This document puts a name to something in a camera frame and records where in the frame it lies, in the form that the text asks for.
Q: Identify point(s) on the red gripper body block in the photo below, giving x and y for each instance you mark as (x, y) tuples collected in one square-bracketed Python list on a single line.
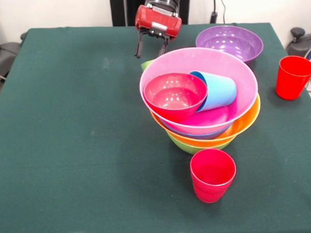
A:
[(157, 21)]

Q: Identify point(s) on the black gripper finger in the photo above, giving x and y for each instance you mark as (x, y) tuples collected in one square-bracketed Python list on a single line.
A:
[(164, 45), (139, 45)]

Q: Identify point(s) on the green cup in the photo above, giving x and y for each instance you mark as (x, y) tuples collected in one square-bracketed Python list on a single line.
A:
[(146, 64)]

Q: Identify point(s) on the large magenta bowl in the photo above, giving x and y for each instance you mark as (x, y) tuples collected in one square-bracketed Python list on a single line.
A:
[(207, 61)]

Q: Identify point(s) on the small crimson pink bowl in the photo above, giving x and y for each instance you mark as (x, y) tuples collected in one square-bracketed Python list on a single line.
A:
[(175, 95)]

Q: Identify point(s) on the blue cup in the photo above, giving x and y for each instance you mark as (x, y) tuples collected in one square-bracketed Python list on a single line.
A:
[(218, 91)]

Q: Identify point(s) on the blue bowl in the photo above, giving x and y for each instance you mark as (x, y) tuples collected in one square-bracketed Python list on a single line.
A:
[(197, 136)]

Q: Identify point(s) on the green bowl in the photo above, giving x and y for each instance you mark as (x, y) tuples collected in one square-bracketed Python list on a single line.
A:
[(192, 148)]

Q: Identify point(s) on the large orange bowl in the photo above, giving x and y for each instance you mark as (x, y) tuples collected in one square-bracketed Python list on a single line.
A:
[(247, 118)]

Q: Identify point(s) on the purple bowl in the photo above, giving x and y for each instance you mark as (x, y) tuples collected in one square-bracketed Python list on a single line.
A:
[(229, 37)]

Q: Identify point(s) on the red cup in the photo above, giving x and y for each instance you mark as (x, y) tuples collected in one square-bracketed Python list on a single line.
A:
[(292, 81)]

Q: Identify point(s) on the crimson pink cup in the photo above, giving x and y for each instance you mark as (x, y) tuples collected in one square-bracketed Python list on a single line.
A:
[(211, 186)]

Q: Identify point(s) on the dark green tablecloth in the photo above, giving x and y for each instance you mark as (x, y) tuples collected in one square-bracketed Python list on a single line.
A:
[(71, 201)]

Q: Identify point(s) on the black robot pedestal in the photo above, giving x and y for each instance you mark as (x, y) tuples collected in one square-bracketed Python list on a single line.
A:
[(121, 10)]

